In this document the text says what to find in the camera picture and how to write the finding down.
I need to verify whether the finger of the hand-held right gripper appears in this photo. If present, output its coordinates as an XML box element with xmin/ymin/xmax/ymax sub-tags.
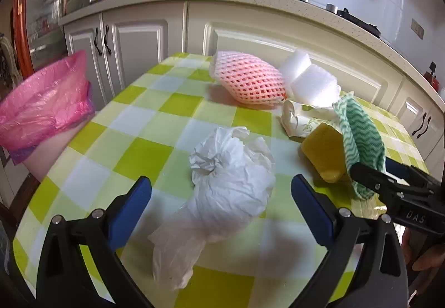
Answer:
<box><xmin>349</xmin><ymin>162</ymin><xmax>411</xmax><ymax>198</ymax></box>
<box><xmin>384</xmin><ymin>157</ymin><xmax>432</xmax><ymax>187</ymax></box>

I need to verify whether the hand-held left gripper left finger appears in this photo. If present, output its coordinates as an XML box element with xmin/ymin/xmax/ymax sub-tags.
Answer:
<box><xmin>36</xmin><ymin>175</ymin><xmax>154</xmax><ymax>308</ymax></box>

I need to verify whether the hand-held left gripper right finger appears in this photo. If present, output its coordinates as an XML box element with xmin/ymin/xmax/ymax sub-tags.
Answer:
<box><xmin>291</xmin><ymin>174</ymin><xmax>407</xmax><ymax>308</ymax></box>

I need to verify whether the green striped cleaning cloth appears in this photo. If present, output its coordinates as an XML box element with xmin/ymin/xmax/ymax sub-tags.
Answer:
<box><xmin>333</xmin><ymin>93</ymin><xmax>387</xmax><ymax>202</ymax></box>

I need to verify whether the white plastic bag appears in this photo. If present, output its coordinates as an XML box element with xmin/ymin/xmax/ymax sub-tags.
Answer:
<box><xmin>149</xmin><ymin>126</ymin><xmax>276</xmax><ymax>290</ymax></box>

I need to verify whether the white foam sheet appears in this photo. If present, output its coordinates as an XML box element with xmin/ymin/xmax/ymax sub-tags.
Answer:
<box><xmin>279</xmin><ymin>50</ymin><xmax>312</xmax><ymax>81</ymax></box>
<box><xmin>290</xmin><ymin>64</ymin><xmax>343</xmax><ymax>108</ymax></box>

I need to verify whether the pink foam fruit net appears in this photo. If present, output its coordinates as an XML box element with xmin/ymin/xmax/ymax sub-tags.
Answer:
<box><xmin>209</xmin><ymin>50</ymin><xmax>289</xmax><ymax>109</ymax></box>

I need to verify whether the person's right hand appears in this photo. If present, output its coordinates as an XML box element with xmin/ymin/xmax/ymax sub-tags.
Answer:
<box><xmin>401</xmin><ymin>225</ymin><xmax>445</xmax><ymax>291</ymax></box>

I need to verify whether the yellow sponge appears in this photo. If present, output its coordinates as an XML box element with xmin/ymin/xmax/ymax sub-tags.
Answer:
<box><xmin>301</xmin><ymin>123</ymin><xmax>352</xmax><ymax>184</ymax></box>

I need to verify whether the green checked tablecloth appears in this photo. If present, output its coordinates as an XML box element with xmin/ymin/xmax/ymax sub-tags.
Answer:
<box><xmin>12</xmin><ymin>53</ymin><xmax>430</xmax><ymax>308</ymax></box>

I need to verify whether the red bottle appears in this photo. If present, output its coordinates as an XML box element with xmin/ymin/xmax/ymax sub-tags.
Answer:
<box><xmin>425</xmin><ymin>62</ymin><xmax>441</xmax><ymax>92</ymax></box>

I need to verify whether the rolled printed paper wrapper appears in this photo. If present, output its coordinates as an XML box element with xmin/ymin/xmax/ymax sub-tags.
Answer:
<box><xmin>281</xmin><ymin>100</ymin><xmax>344</xmax><ymax>139</ymax></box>

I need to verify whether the narrow white cabinet door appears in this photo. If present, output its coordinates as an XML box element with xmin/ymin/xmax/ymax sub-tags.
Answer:
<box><xmin>67</xmin><ymin>26</ymin><xmax>105</xmax><ymax>111</ymax></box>

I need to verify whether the wide white cabinet panel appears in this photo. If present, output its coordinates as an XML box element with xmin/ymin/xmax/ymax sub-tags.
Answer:
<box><xmin>187</xmin><ymin>1</ymin><xmax>404</xmax><ymax>111</ymax></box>

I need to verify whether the single wall socket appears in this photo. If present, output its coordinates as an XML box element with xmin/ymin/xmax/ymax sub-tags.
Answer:
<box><xmin>411</xmin><ymin>19</ymin><xmax>425</xmax><ymax>39</ymax></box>

